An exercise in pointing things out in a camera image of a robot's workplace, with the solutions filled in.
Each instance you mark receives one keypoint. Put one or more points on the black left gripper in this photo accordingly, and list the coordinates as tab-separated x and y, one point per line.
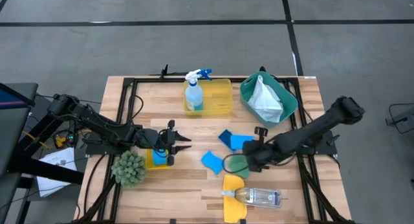
156	140

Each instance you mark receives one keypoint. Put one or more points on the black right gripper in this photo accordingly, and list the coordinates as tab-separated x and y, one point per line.
258	152

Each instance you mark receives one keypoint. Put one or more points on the wavy light blue sponge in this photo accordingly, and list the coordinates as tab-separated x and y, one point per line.
211	161

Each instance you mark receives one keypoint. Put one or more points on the clear pump bottle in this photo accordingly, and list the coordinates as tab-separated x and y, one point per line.
262	197

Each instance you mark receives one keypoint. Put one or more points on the spray bottle with blue trigger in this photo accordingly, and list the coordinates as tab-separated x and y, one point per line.
194	94

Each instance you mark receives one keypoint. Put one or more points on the white cloth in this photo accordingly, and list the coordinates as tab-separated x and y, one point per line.
265	101

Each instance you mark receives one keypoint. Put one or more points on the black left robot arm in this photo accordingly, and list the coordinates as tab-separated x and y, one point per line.
97	125

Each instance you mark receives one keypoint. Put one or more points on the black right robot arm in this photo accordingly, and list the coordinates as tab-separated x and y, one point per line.
323	127

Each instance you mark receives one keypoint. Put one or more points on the green cloth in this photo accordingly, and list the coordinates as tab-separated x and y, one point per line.
239	168

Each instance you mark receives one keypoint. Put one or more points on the yellow slotted plastic basket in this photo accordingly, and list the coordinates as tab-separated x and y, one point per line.
148	162

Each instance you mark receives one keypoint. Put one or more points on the dark blue sponge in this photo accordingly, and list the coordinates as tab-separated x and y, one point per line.
224	138

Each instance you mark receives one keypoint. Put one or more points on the teal plastic bin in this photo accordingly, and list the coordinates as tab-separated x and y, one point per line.
288	104

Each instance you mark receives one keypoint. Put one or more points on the green artificial plant ball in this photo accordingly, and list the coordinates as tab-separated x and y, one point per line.
129	169

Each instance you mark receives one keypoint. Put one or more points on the yellow translucent plastic bin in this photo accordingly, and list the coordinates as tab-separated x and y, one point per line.
216	97

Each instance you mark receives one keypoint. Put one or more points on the yellow cloth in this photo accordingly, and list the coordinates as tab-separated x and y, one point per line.
233	211

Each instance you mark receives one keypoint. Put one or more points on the black control box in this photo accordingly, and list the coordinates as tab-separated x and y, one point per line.
71	138

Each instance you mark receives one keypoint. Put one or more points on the white paper sheets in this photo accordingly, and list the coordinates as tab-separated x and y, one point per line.
55	162

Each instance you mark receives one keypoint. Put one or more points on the black side table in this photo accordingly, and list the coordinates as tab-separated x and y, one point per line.
19	133

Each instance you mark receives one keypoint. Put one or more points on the dark laptop with blue screen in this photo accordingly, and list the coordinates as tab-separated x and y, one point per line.
13	99

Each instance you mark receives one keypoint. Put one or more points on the black rear clamp bracket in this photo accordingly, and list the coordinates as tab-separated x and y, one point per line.
194	73

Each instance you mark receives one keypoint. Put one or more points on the black aluminium table frame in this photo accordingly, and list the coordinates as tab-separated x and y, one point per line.
132	88

